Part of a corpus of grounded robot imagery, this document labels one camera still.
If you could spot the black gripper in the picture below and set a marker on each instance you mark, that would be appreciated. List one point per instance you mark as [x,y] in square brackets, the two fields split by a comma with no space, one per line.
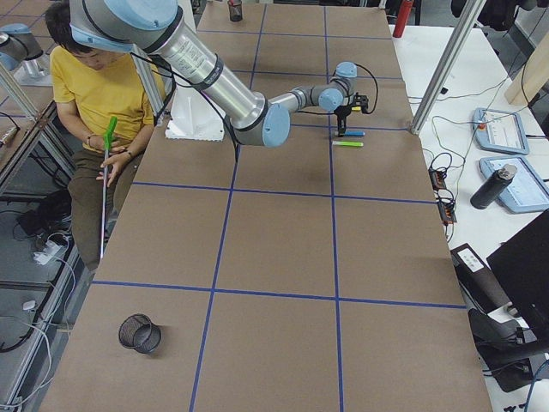
[341,114]

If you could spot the blue highlighter pen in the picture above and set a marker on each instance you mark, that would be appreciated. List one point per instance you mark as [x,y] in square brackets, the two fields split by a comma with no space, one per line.
[354,133]

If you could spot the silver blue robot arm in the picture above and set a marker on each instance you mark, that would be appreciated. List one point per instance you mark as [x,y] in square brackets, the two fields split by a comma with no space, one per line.
[158,28]
[19,48]

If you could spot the green highlighter pen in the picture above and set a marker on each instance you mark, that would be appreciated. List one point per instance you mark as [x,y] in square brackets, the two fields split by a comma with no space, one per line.
[348,144]

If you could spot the red water bottle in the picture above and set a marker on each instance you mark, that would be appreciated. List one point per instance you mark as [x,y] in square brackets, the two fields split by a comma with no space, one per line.
[402,18]

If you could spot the upper blue teach pendant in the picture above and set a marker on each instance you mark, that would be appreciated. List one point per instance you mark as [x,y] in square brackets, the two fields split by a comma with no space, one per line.
[500,131]

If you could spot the blue teach pendant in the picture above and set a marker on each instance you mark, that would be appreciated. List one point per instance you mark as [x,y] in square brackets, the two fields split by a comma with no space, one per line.
[500,131]
[527,192]

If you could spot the left black mesh pen cup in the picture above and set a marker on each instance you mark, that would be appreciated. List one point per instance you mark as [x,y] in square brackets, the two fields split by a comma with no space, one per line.
[235,10]

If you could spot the black mesh pen cup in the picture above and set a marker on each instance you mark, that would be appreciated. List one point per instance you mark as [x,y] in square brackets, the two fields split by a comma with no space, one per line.
[140,333]
[235,10]

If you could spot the black water bottle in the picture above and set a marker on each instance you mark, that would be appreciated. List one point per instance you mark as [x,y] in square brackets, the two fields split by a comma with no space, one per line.
[493,186]

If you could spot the lower blue teach pendant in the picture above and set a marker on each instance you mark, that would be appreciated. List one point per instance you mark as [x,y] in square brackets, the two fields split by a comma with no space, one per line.
[527,192]

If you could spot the black monitor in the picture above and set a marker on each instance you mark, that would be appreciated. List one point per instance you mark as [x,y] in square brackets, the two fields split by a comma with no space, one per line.
[520,266]

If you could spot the person in yellow shirt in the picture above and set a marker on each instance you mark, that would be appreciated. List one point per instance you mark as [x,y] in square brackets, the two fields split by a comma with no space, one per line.
[90,86]

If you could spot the right black mesh pen cup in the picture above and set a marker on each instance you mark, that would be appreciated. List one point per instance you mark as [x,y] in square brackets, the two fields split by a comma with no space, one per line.
[140,333]

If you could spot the white power strip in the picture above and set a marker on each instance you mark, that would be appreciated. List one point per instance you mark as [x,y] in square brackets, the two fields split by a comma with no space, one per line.
[51,252]

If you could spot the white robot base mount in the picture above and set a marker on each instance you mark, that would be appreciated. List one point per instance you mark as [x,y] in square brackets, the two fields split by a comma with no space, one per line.
[195,117]

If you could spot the aluminium frame post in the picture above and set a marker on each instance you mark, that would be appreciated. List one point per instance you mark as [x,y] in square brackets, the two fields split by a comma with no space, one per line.
[457,39]

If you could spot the green handled reach stick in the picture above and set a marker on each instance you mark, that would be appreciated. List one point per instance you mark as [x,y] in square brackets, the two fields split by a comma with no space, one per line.
[107,138]

